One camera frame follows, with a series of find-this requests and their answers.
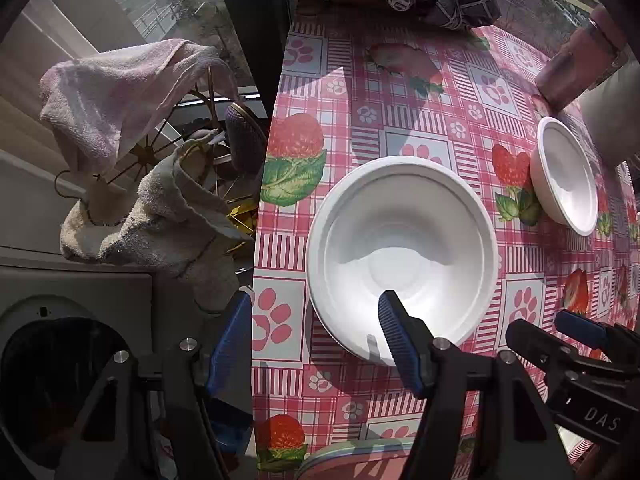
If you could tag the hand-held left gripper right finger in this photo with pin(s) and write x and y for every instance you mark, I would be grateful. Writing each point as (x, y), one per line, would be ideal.
(400, 340)

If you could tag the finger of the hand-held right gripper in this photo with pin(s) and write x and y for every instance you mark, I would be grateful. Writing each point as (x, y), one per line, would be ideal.
(542, 347)
(582, 327)

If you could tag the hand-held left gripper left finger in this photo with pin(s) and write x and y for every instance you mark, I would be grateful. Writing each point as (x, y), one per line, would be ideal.
(227, 350)

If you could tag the white paper bowl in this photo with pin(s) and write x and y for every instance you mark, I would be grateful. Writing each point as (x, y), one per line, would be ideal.
(567, 180)
(400, 240)

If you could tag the blue square plastic plate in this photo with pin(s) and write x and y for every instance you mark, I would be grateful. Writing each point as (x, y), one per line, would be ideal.
(345, 453)

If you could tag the yellow plastic object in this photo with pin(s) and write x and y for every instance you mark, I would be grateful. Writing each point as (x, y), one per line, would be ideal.
(240, 220)

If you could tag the beige towel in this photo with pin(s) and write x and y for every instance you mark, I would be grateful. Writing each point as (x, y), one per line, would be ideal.
(165, 230)

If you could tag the beige round pot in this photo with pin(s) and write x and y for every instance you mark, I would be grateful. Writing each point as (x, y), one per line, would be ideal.
(612, 120)

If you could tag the purple mesh pad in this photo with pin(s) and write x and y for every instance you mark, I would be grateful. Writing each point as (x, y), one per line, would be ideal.
(245, 135)

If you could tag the golden spoked drying rack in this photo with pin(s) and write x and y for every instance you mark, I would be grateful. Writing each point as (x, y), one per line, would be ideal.
(150, 147)

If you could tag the pink strawberry checkered tablecloth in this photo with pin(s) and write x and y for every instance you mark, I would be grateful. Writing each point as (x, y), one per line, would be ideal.
(380, 110)

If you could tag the pink metal cup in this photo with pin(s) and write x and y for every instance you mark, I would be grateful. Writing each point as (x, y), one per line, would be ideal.
(575, 67)

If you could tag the pink towel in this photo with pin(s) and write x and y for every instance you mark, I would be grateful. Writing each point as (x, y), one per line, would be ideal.
(115, 95)

